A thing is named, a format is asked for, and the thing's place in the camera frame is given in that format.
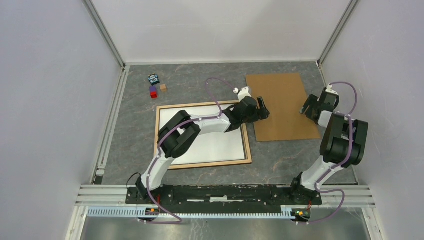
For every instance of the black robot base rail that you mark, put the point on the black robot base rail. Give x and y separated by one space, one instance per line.
231 199

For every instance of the wooden picture frame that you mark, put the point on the wooden picture frame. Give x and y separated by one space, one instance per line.
205 164

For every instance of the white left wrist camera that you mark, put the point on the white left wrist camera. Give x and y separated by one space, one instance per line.
242 92

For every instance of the purple and red block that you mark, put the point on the purple and red block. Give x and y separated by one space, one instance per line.
153 92

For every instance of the left aluminium side rail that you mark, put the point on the left aluminium side rail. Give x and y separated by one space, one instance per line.
103 150

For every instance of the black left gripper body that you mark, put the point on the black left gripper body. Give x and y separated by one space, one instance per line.
254 117

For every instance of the small wooden cube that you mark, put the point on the small wooden cube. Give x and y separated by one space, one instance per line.
163 88

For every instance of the white toothed cable duct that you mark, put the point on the white toothed cable duct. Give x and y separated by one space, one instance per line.
153 213

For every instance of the aluminium corner post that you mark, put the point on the aluminium corner post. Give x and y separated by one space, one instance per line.
94 14
352 4

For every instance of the brown backing board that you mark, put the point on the brown backing board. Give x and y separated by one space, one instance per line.
283 95

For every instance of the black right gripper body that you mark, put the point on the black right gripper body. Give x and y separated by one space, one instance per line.
315 107

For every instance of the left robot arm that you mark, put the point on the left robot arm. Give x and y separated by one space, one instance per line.
177 136

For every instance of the landscape photo print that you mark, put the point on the landscape photo print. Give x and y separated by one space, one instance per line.
212 145

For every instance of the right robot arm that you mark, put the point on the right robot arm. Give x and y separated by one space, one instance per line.
343 144

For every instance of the right aluminium corner post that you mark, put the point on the right aluminium corner post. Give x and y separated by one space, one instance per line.
352 4

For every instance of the left aluminium corner post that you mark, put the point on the left aluminium corner post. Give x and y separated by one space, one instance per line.
94 14

